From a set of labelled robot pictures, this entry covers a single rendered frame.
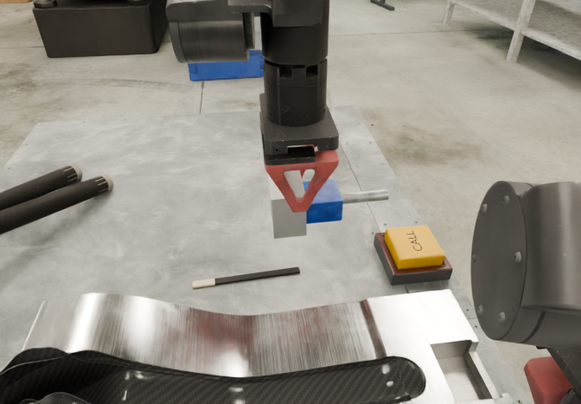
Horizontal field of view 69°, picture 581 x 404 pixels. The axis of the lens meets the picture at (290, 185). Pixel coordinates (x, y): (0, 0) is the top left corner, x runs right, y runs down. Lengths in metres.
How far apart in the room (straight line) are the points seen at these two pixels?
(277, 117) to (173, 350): 0.22
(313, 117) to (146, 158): 0.51
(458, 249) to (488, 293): 1.71
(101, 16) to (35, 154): 3.20
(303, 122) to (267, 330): 0.19
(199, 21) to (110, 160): 0.54
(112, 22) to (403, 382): 3.88
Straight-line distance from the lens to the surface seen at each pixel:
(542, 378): 0.29
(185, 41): 0.36
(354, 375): 0.39
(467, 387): 0.43
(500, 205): 0.17
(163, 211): 0.69
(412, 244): 0.58
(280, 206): 0.43
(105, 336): 0.38
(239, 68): 3.35
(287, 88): 0.36
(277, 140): 0.36
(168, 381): 0.37
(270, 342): 0.40
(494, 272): 0.17
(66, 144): 0.95
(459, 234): 1.96
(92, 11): 4.09
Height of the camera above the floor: 1.22
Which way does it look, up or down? 36 degrees down
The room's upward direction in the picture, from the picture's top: straight up
